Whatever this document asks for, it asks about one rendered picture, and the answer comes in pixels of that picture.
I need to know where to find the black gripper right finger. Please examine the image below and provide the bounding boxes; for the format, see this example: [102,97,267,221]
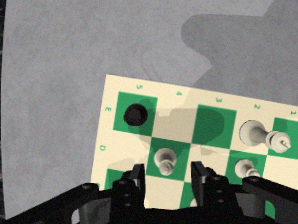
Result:
[191,161,298,224]

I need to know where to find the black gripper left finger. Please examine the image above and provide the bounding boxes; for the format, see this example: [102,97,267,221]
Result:
[0,164,150,224]

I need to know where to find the green and cream chessboard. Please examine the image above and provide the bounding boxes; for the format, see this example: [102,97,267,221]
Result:
[91,74,298,210]

